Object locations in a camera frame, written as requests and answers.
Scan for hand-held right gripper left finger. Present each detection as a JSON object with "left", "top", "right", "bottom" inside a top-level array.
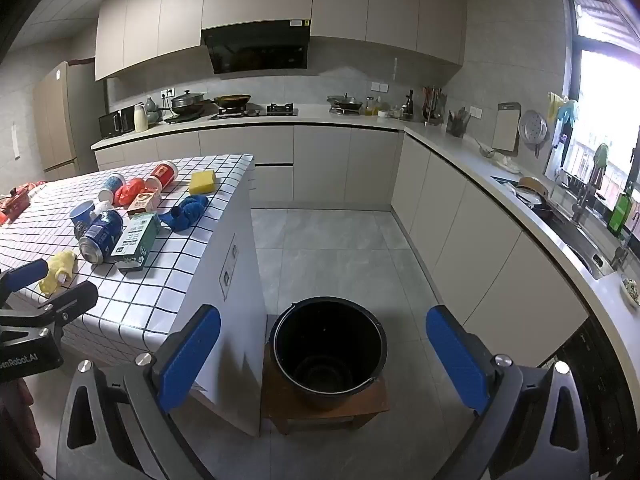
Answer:
[{"left": 56, "top": 304, "right": 222, "bottom": 480}]

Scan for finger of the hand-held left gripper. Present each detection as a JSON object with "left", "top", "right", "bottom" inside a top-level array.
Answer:
[
  {"left": 0, "top": 259, "right": 50, "bottom": 306},
  {"left": 0, "top": 281, "right": 99, "bottom": 333}
]

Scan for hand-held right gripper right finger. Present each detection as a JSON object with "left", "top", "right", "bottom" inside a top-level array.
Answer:
[{"left": 426, "top": 304, "right": 591, "bottom": 480}]

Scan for red and white milk carton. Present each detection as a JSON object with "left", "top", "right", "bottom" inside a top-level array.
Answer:
[{"left": 126, "top": 187, "right": 162, "bottom": 217}]

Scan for blue patterned paper cup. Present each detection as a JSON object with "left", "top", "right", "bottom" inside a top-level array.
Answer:
[{"left": 98, "top": 173, "right": 126, "bottom": 204}]

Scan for red plastic bag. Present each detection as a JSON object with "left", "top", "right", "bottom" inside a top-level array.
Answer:
[{"left": 114, "top": 178, "right": 151, "bottom": 207}]

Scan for black plastic bucket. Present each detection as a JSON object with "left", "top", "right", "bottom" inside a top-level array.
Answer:
[{"left": 270, "top": 296, "right": 388, "bottom": 411}]

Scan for red paper cup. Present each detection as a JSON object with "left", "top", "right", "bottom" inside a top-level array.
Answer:
[{"left": 145, "top": 161, "right": 179, "bottom": 191}]

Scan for person's left hand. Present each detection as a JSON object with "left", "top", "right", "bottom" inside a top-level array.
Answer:
[{"left": 0, "top": 377, "right": 41, "bottom": 466}]

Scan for yellow crumpled rag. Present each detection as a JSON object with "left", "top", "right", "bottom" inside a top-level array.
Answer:
[{"left": 38, "top": 251, "right": 78, "bottom": 296}]

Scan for blue drink can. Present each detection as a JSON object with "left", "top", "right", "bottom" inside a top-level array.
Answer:
[{"left": 78, "top": 209, "right": 124, "bottom": 265}]

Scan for small blue bowl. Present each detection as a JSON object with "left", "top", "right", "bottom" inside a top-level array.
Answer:
[{"left": 69, "top": 200, "right": 97, "bottom": 231}]

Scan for green and white carton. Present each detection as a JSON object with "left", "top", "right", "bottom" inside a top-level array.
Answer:
[{"left": 109, "top": 211, "right": 162, "bottom": 272}]

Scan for socket panel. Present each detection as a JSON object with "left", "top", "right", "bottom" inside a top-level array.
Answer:
[{"left": 220, "top": 232, "right": 241, "bottom": 303}]

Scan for low wooden stool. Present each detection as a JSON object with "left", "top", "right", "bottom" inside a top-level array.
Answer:
[{"left": 261, "top": 314, "right": 391, "bottom": 435}]

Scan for blue rag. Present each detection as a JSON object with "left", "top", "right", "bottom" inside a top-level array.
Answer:
[{"left": 159, "top": 195, "right": 210, "bottom": 233}]

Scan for beige refrigerator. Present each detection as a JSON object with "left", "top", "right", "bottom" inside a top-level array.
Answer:
[{"left": 32, "top": 61, "right": 108, "bottom": 181}]

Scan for kitchen sink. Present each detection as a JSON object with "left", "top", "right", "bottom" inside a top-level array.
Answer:
[{"left": 530, "top": 200, "right": 616, "bottom": 281}]

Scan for yellow sponge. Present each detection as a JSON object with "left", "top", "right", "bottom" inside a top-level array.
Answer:
[{"left": 188, "top": 170, "right": 218, "bottom": 196}]

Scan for black microwave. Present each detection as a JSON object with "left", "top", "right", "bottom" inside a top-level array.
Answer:
[{"left": 98, "top": 105, "right": 137, "bottom": 139}]

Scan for stacked dishes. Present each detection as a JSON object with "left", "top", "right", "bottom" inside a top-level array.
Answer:
[{"left": 515, "top": 176, "right": 553, "bottom": 208}]

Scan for metal faucet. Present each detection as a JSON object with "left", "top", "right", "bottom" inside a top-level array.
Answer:
[{"left": 570, "top": 165, "right": 608, "bottom": 226}]

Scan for induction cooker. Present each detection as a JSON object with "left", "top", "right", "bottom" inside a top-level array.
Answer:
[{"left": 164, "top": 111, "right": 211, "bottom": 125}]

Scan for green bottle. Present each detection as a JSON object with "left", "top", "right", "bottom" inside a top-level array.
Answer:
[{"left": 606, "top": 182, "right": 636, "bottom": 238}]

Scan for pot with lid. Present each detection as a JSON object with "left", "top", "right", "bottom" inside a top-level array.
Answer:
[{"left": 170, "top": 90, "right": 207, "bottom": 115}]

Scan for dark cutlery holder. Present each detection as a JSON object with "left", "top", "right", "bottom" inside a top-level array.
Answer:
[{"left": 446, "top": 107, "right": 469, "bottom": 138}]

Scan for white cutting board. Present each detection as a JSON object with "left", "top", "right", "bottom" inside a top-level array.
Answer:
[{"left": 491, "top": 102, "right": 522, "bottom": 154}]

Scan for gas stove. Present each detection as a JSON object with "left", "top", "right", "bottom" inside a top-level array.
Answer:
[{"left": 207, "top": 102, "right": 299, "bottom": 121}]

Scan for utensil rack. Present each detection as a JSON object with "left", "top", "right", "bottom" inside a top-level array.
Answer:
[{"left": 422, "top": 85, "right": 447, "bottom": 126}]

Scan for metal wok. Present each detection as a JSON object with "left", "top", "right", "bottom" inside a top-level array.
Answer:
[{"left": 326, "top": 92, "right": 364, "bottom": 113}]

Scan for window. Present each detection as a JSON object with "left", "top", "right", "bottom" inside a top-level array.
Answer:
[{"left": 562, "top": 0, "right": 640, "bottom": 211}]

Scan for black range hood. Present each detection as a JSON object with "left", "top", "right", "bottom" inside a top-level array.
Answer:
[{"left": 201, "top": 20, "right": 311, "bottom": 76}]

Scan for beige upper cabinets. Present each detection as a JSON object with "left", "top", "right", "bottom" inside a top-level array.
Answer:
[{"left": 94, "top": 0, "right": 468, "bottom": 82}]

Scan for red device with cables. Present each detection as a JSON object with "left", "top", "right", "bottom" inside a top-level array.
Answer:
[{"left": 0, "top": 186, "right": 32, "bottom": 223}]

